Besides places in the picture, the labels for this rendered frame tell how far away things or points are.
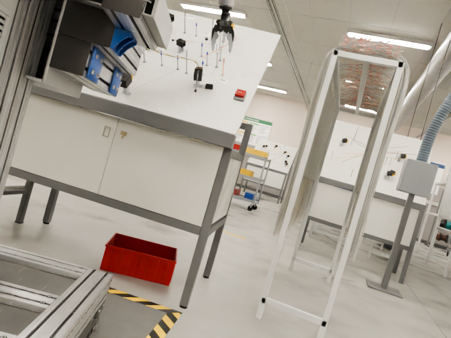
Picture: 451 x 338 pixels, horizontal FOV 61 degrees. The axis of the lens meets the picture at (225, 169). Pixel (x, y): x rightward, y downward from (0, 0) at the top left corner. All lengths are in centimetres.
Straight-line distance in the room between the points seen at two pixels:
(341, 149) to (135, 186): 338
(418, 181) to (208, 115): 242
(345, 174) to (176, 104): 303
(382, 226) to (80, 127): 340
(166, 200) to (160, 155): 22
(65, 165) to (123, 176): 31
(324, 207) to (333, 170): 45
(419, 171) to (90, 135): 286
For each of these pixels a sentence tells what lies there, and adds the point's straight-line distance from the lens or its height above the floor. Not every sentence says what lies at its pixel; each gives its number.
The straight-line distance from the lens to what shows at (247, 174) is 684.
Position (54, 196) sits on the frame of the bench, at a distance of 281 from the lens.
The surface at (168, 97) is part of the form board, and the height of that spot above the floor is 97.
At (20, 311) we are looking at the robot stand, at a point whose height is 21.
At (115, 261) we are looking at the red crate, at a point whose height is 6.
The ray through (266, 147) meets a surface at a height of 144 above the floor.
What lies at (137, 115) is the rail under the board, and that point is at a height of 83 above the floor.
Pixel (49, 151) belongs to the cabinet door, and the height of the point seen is 54.
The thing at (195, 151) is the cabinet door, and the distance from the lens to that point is 187.
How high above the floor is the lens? 74
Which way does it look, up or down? 1 degrees down
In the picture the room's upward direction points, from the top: 16 degrees clockwise
